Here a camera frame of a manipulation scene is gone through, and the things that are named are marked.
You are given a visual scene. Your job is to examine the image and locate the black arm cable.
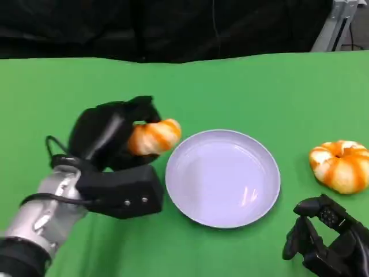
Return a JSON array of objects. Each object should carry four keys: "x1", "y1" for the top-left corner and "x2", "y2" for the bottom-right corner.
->
[{"x1": 18, "y1": 135, "x2": 104, "y2": 208}]

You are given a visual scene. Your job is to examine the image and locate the black backdrop curtain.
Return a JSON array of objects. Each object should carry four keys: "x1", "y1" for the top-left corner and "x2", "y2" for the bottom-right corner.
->
[{"x1": 0, "y1": 0, "x2": 334, "y2": 63}]

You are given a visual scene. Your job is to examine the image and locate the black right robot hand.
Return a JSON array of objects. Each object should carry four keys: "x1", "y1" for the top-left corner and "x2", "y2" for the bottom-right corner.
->
[{"x1": 282, "y1": 193, "x2": 369, "y2": 277}]

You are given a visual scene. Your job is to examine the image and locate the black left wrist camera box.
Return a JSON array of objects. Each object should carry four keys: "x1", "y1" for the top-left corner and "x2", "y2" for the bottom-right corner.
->
[{"x1": 75, "y1": 164, "x2": 165, "y2": 220}]

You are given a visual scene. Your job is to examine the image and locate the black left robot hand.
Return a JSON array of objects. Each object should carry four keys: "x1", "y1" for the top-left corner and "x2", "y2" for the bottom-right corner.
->
[{"x1": 67, "y1": 95, "x2": 163, "y2": 173}]

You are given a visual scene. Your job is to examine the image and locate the green table cloth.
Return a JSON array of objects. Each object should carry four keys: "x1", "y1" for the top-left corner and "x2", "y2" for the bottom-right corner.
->
[{"x1": 0, "y1": 49, "x2": 369, "y2": 277}]

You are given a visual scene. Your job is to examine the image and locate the grey metal frame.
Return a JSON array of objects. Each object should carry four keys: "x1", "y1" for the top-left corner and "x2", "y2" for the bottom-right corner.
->
[{"x1": 310, "y1": 0, "x2": 364, "y2": 53}]

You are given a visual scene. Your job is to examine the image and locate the lilac plate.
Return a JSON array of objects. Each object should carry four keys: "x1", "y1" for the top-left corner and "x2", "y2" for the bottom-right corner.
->
[{"x1": 165, "y1": 129, "x2": 281, "y2": 229}]

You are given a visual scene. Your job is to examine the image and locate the orange and white bread roll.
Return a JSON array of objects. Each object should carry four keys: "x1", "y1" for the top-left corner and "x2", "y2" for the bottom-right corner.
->
[
  {"x1": 127, "y1": 118, "x2": 182, "y2": 156},
  {"x1": 308, "y1": 140, "x2": 369, "y2": 194}
]

